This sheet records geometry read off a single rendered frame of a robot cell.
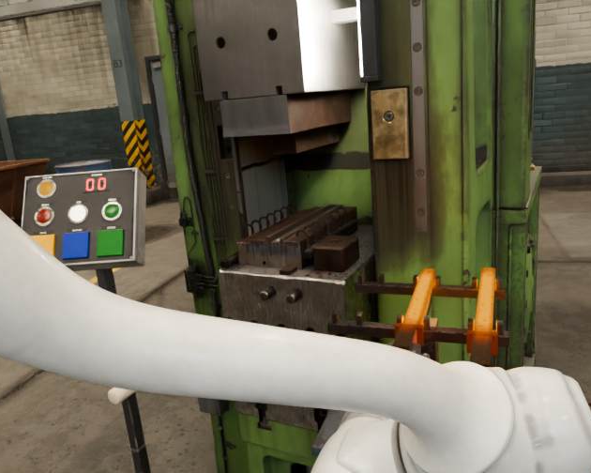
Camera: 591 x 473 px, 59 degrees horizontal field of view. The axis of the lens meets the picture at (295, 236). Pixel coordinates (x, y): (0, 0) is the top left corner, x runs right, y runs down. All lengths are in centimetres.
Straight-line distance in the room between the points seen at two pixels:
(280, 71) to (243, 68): 11
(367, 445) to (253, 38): 103
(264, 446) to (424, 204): 86
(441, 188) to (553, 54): 597
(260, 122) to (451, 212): 53
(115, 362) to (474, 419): 27
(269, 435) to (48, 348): 130
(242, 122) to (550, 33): 612
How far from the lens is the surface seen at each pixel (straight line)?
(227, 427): 201
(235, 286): 144
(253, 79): 136
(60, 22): 923
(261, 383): 38
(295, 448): 160
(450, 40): 133
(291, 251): 138
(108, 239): 155
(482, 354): 83
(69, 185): 166
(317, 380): 38
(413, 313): 96
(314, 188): 184
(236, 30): 138
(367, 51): 134
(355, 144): 176
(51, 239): 162
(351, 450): 56
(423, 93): 134
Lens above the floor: 135
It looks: 15 degrees down
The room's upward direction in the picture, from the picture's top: 5 degrees counter-clockwise
